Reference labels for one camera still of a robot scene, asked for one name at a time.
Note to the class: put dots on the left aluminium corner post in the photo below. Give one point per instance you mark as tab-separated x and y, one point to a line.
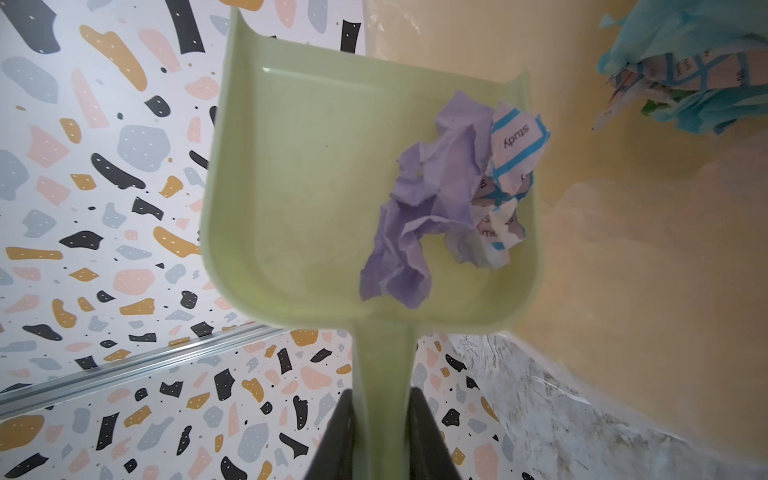
53	392

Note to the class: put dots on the teal paper scrap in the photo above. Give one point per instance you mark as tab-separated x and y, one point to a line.
681	28

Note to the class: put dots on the purple white paper scrap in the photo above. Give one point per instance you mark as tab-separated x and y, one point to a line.
517	142

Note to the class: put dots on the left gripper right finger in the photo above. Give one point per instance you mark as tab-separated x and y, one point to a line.
429	458

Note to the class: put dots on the green plastic dustpan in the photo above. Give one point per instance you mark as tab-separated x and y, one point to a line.
304	154

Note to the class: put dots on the cream trash bin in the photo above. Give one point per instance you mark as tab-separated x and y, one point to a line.
653	304

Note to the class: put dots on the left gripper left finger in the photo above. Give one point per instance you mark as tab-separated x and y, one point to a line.
334	457

